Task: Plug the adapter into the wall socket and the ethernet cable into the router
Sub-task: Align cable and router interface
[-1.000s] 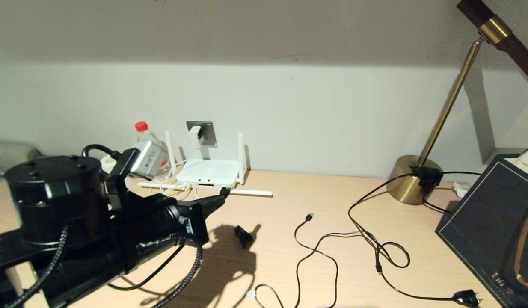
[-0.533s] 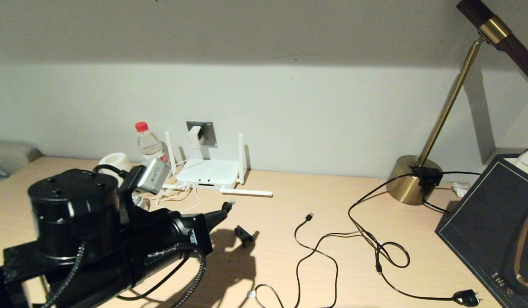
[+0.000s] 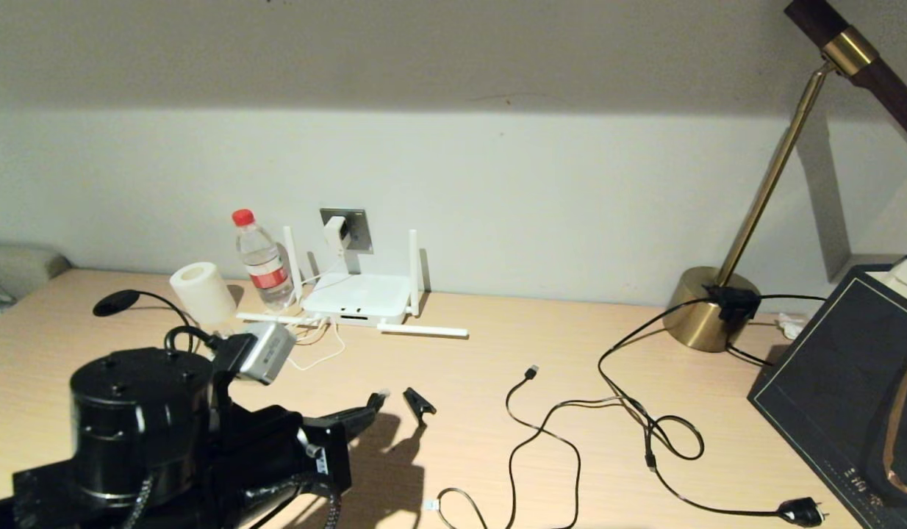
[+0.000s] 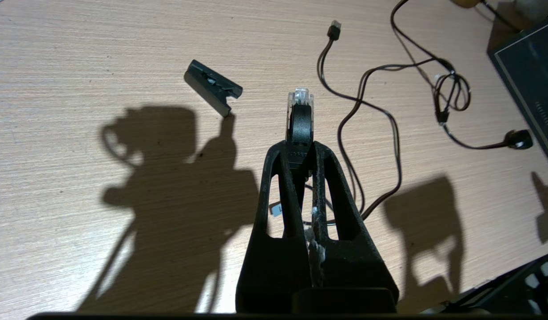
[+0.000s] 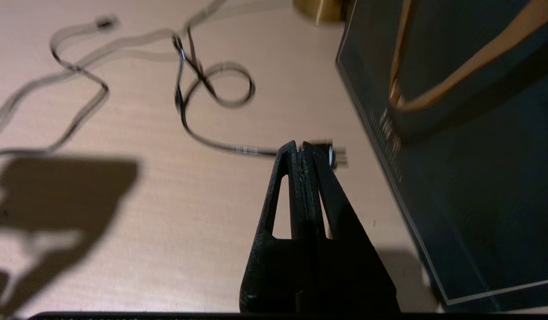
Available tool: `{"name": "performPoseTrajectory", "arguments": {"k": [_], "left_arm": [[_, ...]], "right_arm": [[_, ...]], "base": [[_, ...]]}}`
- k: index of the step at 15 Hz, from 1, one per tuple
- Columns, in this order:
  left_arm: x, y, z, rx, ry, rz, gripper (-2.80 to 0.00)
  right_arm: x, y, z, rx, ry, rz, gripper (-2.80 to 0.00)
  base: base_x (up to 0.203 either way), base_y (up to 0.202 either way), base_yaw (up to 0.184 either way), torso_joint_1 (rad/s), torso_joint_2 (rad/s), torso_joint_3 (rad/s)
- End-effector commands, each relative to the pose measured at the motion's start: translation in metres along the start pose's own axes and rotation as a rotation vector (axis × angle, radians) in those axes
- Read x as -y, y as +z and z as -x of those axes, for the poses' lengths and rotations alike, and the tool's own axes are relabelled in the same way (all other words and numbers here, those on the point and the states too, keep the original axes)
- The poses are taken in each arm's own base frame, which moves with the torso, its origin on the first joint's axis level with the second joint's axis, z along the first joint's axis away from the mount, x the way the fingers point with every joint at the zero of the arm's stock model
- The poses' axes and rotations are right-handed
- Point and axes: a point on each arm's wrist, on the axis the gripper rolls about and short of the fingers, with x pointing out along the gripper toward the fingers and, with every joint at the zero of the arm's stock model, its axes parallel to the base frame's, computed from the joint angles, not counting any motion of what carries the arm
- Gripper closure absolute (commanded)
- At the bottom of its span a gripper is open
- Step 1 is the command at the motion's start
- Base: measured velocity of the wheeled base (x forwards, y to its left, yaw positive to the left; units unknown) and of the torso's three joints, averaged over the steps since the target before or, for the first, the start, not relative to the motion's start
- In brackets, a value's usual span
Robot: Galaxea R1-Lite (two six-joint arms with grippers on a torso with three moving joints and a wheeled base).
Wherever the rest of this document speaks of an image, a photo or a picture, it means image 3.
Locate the black ethernet cable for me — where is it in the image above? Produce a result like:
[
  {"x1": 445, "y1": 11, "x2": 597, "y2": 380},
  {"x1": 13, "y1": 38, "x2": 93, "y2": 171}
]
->
[{"x1": 126, "y1": 290, "x2": 392, "y2": 412}]

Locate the white adapter cable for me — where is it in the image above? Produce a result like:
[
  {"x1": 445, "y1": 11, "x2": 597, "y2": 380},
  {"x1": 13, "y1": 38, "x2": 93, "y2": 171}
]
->
[{"x1": 288, "y1": 246, "x2": 348, "y2": 371}]

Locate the white power adapter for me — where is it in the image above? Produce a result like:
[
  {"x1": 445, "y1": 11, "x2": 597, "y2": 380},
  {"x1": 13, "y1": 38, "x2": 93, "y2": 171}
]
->
[{"x1": 323, "y1": 215, "x2": 351, "y2": 254}]

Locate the white router with antennas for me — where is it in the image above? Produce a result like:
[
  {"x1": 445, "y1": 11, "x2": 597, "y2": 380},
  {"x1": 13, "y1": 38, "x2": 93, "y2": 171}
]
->
[{"x1": 237, "y1": 226, "x2": 469, "y2": 339}]

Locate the small black clip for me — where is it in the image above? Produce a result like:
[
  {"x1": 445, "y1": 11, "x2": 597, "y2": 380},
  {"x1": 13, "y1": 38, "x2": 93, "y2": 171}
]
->
[{"x1": 402, "y1": 387, "x2": 437, "y2": 427}]

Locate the clear red-label water bottle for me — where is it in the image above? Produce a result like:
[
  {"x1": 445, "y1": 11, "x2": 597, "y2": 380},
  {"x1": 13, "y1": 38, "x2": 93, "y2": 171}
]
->
[{"x1": 232, "y1": 209, "x2": 295, "y2": 311}]

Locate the white toilet paper roll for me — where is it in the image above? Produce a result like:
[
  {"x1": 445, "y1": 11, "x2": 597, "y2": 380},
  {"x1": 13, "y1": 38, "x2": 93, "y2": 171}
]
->
[{"x1": 169, "y1": 262, "x2": 237, "y2": 325}]

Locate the black desk grommet cap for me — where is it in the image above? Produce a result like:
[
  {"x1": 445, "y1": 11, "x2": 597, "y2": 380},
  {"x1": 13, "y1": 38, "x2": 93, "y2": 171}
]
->
[{"x1": 93, "y1": 289, "x2": 140, "y2": 317}]

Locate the grey cushion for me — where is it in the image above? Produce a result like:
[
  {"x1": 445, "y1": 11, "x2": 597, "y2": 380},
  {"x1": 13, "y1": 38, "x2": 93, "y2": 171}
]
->
[{"x1": 0, "y1": 228, "x2": 71, "y2": 324}]

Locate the brass desk lamp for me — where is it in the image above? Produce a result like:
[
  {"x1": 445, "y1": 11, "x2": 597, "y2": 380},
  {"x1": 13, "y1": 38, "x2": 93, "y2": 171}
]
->
[{"x1": 663, "y1": 0, "x2": 907, "y2": 353}]

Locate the black box with bag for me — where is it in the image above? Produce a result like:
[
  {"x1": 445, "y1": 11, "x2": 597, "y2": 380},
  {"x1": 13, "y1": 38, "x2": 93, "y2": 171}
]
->
[{"x1": 748, "y1": 253, "x2": 907, "y2": 529}]

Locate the white box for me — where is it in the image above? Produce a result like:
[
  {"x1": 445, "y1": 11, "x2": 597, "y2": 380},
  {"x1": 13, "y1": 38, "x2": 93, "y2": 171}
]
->
[{"x1": 869, "y1": 259, "x2": 907, "y2": 309}]

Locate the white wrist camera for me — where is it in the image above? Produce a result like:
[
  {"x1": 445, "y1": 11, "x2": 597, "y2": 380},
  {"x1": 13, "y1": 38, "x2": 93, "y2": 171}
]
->
[{"x1": 217, "y1": 322, "x2": 297, "y2": 386}]

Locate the black USB charging cable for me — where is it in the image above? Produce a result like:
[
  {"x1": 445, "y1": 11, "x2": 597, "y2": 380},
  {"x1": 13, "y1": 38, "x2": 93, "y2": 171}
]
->
[{"x1": 424, "y1": 365, "x2": 660, "y2": 529}]

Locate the grey wall socket plate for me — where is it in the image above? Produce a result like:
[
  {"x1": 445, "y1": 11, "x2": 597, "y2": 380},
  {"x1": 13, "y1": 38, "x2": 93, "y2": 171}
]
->
[{"x1": 320, "y1": 208, "x2": 372, "y2": 252}]

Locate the black robot harness cable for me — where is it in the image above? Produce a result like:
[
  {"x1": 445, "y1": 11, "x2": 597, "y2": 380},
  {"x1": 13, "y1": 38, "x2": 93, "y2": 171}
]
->
[{"x1": 119, "y1": 325, "x2": 344, "y2": 529}]

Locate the black lamp power cord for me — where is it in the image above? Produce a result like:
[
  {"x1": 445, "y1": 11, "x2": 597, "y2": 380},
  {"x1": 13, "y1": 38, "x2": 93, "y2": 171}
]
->
[{"x1": 599, "y1": 292, "x2": 831, "y2": 528}]

